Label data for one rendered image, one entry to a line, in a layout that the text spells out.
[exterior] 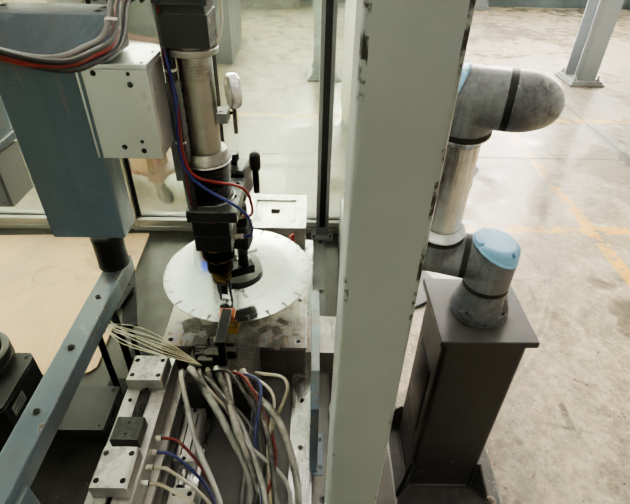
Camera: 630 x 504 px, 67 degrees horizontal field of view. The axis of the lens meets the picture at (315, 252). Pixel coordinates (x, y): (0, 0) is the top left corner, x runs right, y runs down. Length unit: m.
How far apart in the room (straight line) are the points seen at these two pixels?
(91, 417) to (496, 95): 0.97
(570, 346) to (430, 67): 2.36
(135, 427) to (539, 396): 1.70
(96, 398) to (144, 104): 0.63
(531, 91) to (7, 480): 0.99
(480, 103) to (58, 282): 1.18
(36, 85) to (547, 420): 2.00
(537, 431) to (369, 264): 1.93
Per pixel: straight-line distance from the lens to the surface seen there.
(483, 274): 1.23
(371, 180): 0.21
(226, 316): 0.95
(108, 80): 0.66
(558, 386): 2.32
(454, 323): 1.31
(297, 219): 1.35
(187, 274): 1.11
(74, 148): 0.73
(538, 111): 0.99
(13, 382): 1.03
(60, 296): 1.47
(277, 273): 1.08
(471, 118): 0.98
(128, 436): 0.94
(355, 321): 0.26
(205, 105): 0.71
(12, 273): 1.62
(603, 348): 2.59
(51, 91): 0.70
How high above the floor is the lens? 1.64
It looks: 37 degrees down
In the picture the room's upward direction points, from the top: 1 degrees clockwise
